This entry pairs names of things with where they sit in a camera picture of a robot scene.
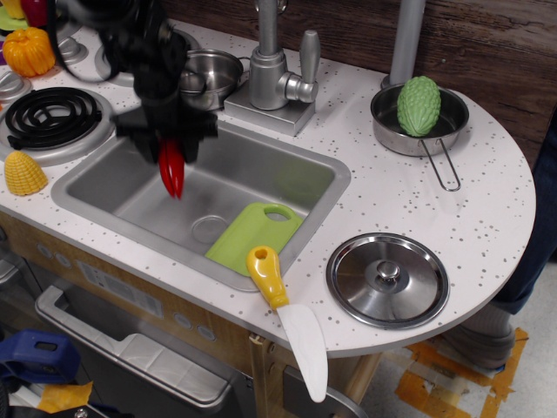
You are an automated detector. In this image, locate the steel frying pan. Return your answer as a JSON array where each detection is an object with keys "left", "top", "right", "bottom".
[{"left": 371, "top": 78, "right": 469, "bottom": 192}]

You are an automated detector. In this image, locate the steel pot lid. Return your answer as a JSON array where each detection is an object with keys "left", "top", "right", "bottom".
[{"left": 325, "top": 233, "right": 449, "bottom": 329}]

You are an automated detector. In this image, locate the small steel pot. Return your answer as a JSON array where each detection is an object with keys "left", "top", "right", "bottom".
[{"left": 179, "top": 49, "right": 245, "bottom": 111}]

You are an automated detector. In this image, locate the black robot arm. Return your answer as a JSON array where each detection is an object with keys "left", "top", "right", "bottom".
[{"left": 47, "top": 1, "right": 217, "bottom": 163}]

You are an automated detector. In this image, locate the grey vertical pole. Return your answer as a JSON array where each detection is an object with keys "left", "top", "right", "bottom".
[{"left": 381, "top": 0, "right": 426, "bottom": 88}]

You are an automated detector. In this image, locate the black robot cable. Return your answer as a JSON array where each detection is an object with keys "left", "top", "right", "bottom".
[{"left": 46, "top": 0, "right": 127, "bottom": 84}]

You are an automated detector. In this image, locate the yellow toy corn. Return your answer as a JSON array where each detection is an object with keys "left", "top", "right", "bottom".
[{"left": 4, "top": 151, "right": 48, "bottom": 196}]

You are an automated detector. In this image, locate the person's blue jeans leg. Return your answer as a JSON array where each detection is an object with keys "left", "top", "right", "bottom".
[{"left": 493, "top": 125, "right": 557, "bottom": 315}]

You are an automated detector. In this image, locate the green toy cutting board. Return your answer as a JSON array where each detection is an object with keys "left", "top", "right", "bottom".
[{"left": 205, "top": 202, "right": 304, "bottom": 277}]

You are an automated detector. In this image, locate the green toy bitter melon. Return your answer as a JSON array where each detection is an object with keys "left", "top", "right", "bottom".
[{"left": 397, "top": 76, "right": 441, "bottom": 138}]

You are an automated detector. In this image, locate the grey toy sink basin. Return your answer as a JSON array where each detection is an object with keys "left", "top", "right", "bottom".
[{"left": 51, "top": 122, "right": 351, "bottom": 292}]

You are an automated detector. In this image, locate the silver rear stove knob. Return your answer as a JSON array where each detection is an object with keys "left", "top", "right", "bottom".
[{"left": 57, "top": 37, "right": 88, "bottom": 65}]

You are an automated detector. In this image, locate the blue clamp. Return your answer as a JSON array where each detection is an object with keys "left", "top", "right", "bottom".
[{"left": 1, "top": 329, "right": 81, "bottom": 384}]

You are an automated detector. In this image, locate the orange toy pumpkin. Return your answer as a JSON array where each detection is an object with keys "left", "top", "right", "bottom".
[{"left": 2, "top": 27, "right": 57, "bottom": 78}]

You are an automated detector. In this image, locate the black front stove coil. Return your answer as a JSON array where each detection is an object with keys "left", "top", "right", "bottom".
[{"left": 4, "top": 87, "right": 104, "bottom": 150}]

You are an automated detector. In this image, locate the yellow handled toy knife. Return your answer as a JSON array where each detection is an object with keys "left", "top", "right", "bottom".
[{"left": 245, "top": 246, "right": 329, "bottom": 403}]

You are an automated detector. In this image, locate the silver toy faucet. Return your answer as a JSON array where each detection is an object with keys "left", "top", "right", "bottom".
[{"left": 225, "top": 1, "right": 321, "bottom": 136}]

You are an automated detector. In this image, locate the silver stove knob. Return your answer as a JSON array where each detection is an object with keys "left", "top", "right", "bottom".
[
  {"left": 0, "top": 71, "right": 32, "bottom": 104},
  {"left": 57, "top": 37, "right": 88, "bottom": 65}
]

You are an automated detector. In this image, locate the magenta toy vegetable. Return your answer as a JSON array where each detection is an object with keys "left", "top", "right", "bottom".
[{"left": 20, "top": 0, "right": 48, "bottom": 28}]

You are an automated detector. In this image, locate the grey oven door handle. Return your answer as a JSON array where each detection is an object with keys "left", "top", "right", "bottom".
[{"left": 36, "top": 286, "right": 232, "bottom": 411}]

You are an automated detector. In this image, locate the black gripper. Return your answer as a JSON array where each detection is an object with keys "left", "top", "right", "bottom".
[{"left": 113, "top": 98, "right": 218, "bottom": 165}]

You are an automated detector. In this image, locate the person's grey shoe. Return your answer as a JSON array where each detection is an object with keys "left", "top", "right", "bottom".
[{"left": 441, "top": 326, "right": 515, "bottom": 370}]

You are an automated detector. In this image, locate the red toy pepper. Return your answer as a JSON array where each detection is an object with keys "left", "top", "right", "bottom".
[{"left": 158, "top": 138, "right": 185, "bottom": 199}]

